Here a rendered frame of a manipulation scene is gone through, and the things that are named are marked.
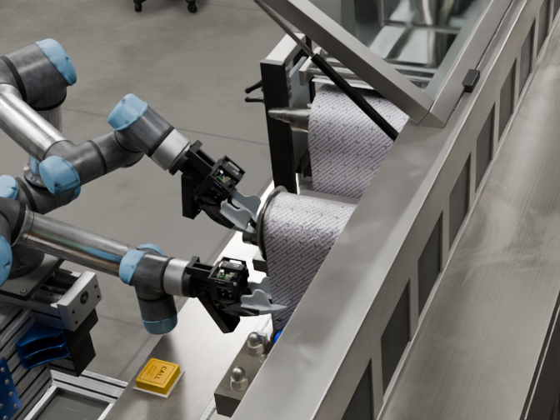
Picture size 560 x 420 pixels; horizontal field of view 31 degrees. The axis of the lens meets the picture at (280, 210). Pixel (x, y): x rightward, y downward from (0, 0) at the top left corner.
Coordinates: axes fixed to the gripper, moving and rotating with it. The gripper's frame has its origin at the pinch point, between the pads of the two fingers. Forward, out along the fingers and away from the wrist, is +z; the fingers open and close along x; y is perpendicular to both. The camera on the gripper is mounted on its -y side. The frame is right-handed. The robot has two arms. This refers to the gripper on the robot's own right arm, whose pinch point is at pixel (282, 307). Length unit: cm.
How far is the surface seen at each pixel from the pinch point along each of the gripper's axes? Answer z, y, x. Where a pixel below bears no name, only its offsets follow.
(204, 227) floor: -104, -109, 141
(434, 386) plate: 43, 35, -42
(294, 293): 3.1, 4.7, -0.3
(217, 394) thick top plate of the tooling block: -5.4, -6.3, -19.9
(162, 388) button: -22.8, -17.1, -13.4
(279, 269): 0.5, 10.2, -0.3
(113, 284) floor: -122, -109, 100
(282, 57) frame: -12, 35, 36
